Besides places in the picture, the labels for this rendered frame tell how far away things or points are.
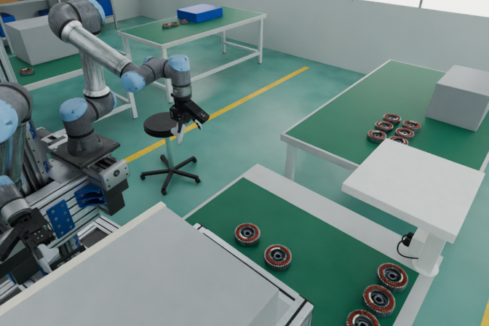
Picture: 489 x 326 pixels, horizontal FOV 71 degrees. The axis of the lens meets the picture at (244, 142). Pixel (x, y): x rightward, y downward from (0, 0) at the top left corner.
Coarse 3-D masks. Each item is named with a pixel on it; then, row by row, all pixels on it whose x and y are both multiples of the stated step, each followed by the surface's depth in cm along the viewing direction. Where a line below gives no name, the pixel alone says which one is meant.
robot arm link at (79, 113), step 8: (64, 104) 152; (72, 104) 152; (80, 104) 151; (88, 104) 156; (64, 112) 148; (72, 112) 148; (80, 112) 150; (88, 112) 154; (96, 112) 158; (64, 120) 150; (72, 120) 149; (80, 120) 151; (88, 120) 155; (96, 120) 161; (72, 128) 152; (80, 128) 153; (88, 128) 156
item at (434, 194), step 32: (384, 160) 126; (416, 160) 126; (448, 160) 126; (352, 192) 114; (384, 192) 111; (416, 192) 111; (448, 192) 111; (416, 224) 103; (448, 224) 100; (416, 256) 137
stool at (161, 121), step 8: (168, 112) 293; (152, 120) 282; (160, 120) 282; (168, 120) 281; (144, 128) 274; (152, 128) 271; (160, 128) 271; (168, 128) 271; (152, 136) 272; (160, 136) 268; (168, 136) 270; (168, 144) 291; (168, 152) 295; (168, 160) 300; (192, 160) 321; (168, 168) 311; (176, 168) 309; (144, 176) 304; (168, 176) 299; (192, 176) 299
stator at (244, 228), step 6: (240, 228) 154; (246, 228) 156; (252, 228) 154; (258, 228) 154; (240, 234) 151; (252, 234) 154; (258, 234) 152; (240, 240) 149; (246, 240) 148; (252, 240) 149; (258, 240) 152
